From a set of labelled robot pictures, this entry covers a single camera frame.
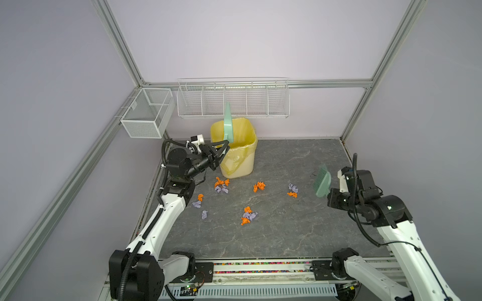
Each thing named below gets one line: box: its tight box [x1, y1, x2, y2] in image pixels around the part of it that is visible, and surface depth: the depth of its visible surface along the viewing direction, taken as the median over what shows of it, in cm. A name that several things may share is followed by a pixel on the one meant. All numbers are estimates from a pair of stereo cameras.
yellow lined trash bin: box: [210, 117, 258, 179], surface depth 93 cm
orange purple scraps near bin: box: [213, 176, 231, 194], surface depth 101 cm
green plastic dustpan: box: [223, 101, 234, 144], surface depth 70 cm
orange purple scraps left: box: [192, 193, 204, 209], surface depth 94 cm
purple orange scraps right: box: [286, 182, 299, 199], surface depth 96 cm
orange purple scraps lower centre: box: [241, 206, 258, 226], surface depth 89 cm
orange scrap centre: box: [252, 181, 267, 194], surface depth 98 cm
